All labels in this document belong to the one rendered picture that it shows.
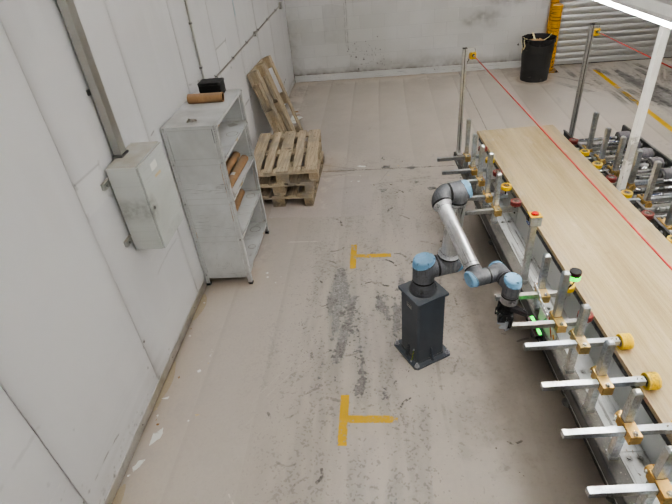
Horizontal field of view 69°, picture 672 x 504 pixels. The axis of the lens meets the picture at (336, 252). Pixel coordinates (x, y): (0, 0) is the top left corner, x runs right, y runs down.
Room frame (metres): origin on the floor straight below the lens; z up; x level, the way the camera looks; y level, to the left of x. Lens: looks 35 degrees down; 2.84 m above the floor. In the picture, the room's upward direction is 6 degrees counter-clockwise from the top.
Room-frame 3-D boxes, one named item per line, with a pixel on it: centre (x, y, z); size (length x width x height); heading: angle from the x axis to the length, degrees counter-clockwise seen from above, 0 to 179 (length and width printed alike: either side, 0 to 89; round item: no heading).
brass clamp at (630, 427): (1.20, -1.15, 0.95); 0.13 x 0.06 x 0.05; 177
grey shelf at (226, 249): (4.13, 0.97, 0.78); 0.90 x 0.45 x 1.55; 173
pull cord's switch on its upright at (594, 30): (4.47, -2.43, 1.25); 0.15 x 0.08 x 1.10; 177
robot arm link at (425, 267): (2.63, -0.59, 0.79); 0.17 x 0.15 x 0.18; 102
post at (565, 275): (1.97, -1.19, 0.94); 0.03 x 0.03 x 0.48; 87
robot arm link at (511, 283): (1.95, -0.89, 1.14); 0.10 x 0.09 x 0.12; 12
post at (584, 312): (1.73, -1.17, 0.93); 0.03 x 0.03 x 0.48; 87
